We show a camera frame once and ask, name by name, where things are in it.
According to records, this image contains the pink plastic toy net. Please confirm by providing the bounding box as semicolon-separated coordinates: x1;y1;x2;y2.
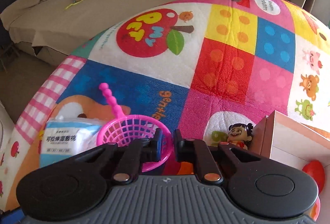
96;83;173;172

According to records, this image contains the cartoon boy keychain figure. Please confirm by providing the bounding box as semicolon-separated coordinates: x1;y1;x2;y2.
227;123;253;150

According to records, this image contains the blue wet wipes pack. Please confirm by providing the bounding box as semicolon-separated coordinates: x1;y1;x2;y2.
39;118;105;168

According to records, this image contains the pink round toy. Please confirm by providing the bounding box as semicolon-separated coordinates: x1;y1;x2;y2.
302;160;325;193

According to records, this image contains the pink cardboard box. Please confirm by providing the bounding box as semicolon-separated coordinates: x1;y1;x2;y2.
248;109;330;194

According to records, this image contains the colourful cartoon play mat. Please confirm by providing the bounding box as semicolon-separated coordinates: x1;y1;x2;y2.
1;16;329;211

